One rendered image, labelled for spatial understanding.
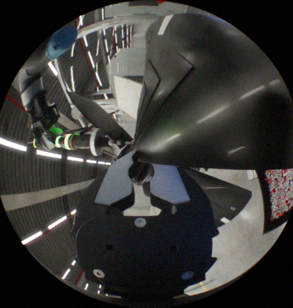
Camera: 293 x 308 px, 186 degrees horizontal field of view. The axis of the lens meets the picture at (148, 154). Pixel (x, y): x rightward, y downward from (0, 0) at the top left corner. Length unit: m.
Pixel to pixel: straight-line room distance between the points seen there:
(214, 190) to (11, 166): 5.02
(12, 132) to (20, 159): 1.20
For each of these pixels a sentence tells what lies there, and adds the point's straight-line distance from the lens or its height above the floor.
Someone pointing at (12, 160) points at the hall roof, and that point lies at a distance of 4.92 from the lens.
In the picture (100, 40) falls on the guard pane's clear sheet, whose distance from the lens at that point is 0.91.
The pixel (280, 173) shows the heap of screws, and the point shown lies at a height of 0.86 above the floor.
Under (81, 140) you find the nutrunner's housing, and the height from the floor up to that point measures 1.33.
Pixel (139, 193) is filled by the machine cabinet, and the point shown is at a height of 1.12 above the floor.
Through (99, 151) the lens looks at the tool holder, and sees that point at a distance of 0.27.
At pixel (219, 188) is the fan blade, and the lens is 0.27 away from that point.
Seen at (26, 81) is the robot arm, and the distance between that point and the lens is 0.30.
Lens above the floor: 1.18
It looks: 5 degrees down
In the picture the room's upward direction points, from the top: 87 degrees counter-clockwise
